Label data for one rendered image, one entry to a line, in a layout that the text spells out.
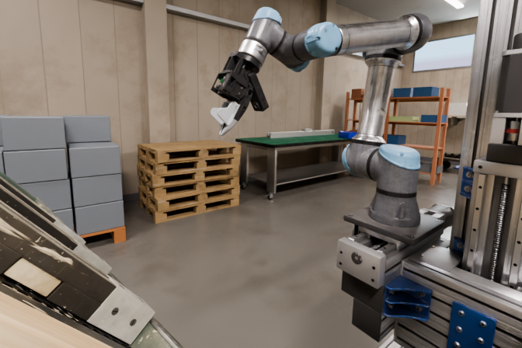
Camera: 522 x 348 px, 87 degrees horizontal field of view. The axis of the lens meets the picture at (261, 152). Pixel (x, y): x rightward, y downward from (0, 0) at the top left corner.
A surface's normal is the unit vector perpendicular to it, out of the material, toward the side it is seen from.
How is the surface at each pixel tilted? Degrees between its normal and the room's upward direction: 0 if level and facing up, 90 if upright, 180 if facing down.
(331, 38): 90
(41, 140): 90
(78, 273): 90
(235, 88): 90
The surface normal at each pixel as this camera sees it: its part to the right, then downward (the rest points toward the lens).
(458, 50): -0.79, 0.07
